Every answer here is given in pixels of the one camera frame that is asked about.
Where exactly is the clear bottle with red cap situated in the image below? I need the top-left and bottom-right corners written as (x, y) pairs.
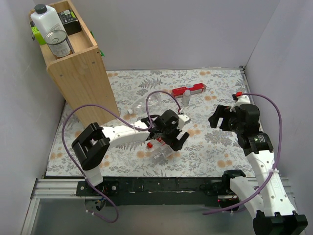
top-left (146, 139), bottom-right (174, 159)

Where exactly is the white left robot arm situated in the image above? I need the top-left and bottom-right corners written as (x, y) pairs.
top-left (71, 110), bottom-right (191, 196)

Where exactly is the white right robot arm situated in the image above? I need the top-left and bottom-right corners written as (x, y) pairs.
top-left (208, 104), bottom-right (308, 235)

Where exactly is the clear bottle with white cap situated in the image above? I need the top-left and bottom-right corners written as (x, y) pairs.
top-left (127, 91), bottom-right (163, 115)

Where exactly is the small white bottle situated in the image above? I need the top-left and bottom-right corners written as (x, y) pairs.
top-left (182, 90), bottom-right (191, 107)

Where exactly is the floral patterned table mat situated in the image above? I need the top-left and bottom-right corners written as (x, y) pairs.
top-left (45, 68), bottom-right (262, 178)

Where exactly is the red rectangular box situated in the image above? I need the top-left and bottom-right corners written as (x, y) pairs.
top-left (171, 83), bottom-right (206, 98)

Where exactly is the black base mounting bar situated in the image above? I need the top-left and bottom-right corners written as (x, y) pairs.
top-left (76, 177), bottom-right (239, 207)

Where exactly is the wooden shelf box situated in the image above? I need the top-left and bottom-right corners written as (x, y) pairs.
top-left (40, 0), bottom-right (119, 126)

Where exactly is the metal tin can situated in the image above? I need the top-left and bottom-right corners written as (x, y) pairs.
top-left (45, 29), bottom-right (73, 59)

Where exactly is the black electronic device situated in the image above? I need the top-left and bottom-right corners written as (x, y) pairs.
top-left (58, 9), bottom-right (82, 35)

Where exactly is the green object behind shelf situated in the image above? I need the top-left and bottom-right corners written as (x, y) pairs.
top-left (30, 21), bottom-right (46, 46)

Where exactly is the white jug with grey cap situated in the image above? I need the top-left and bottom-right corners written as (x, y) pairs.
top-left (30, 4), bottom-right (66, 38)

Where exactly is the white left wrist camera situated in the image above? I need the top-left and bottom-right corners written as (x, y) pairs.
top-left (177, 114), bottom-right (191, 130)

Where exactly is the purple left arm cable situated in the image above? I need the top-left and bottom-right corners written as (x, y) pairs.
top-left (62, 90), bottom-right (184, 224)

